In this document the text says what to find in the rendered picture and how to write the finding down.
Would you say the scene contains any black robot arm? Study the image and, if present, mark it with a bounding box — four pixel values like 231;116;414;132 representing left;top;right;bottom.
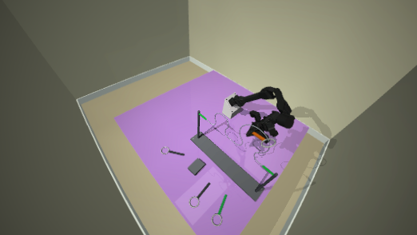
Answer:
228;86;295;137

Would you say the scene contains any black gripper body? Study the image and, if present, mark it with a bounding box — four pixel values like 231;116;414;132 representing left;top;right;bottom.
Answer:
249;110;273;143

